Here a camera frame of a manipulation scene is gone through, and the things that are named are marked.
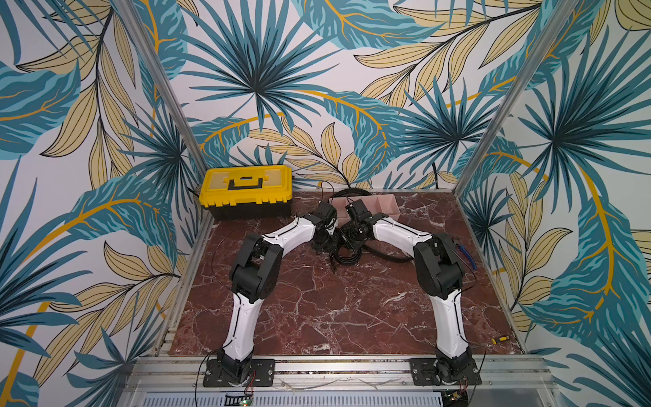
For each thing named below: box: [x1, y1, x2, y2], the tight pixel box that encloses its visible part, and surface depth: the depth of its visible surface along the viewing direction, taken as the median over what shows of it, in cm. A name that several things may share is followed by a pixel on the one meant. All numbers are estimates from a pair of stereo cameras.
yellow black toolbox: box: [199, 165, 294, 220], surface depth 100 cm
